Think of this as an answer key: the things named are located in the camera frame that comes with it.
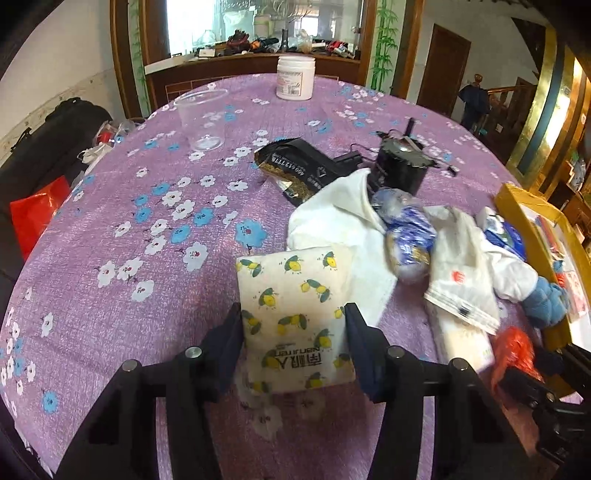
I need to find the person in dark clothes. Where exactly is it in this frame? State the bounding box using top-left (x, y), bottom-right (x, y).
top-left (458, 73), bottom-right (490, 131)

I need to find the black cylindrical motor device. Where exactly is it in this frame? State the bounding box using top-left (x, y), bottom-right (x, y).
top-left (367, 117), bottom-right (459, 196)

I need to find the purple floral tablecloth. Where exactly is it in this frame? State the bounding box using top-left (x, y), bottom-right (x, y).
top-left (1, 73), bottom-right (518, 479)

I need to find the black gold snack bag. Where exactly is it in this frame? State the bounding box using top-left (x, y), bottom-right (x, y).
top-left (254, 138), bottom-right (349, 207)

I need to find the black bag on left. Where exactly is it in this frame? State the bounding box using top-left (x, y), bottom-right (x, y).
top-left (1, 97), bottom-right (112, 242)

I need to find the blue white crinkled plastic bag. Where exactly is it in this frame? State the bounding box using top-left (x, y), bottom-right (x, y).
top-left (370, 188), bottom-right (437, 284)

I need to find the wooden counter with clutter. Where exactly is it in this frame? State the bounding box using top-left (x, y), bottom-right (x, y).
top-left (140, 31), bottom-right (370, 110)

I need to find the clear plastic cup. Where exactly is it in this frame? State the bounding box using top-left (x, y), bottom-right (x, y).
top-left (173, 89), bottom-right (228, 152)

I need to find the lemon print tissue pack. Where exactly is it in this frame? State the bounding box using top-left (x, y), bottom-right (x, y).
top-left (236, 245), bottom-right (356, 395)

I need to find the white cloth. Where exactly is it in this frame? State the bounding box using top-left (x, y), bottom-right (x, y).
top-left (287, 168), bottom-right (398, 327)

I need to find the red plastic bag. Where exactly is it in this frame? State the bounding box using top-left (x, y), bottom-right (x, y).
top-left (10, 176), bottom-right (70, 260)

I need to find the black power adapter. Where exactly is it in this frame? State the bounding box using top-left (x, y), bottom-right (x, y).
top-left (334, 150), bottom-right (363, 175)

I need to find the red mesh bag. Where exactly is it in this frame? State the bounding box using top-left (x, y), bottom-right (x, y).
top-left (491, 326), bottom-right (543, 391)

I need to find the white plastic jar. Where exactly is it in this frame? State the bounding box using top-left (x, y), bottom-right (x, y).
top-left (276, 55), bottom-right (315, 101)

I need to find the blue fluffy cloth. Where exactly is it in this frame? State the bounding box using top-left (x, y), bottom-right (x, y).
top-left (521, 276), bottom-right (568, 330)

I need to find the yellow cardboard box lid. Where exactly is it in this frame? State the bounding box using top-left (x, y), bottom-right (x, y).
top-left (494, 183), bottom-right (590, 351)

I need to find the white sock with red mark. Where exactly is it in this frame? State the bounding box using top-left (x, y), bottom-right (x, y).
top-left (425, 206), bottom-right (501, 335)

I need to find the blue white tissue packet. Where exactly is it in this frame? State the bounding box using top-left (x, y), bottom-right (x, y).
top-left (476, 207), bottom-right (526, 261)

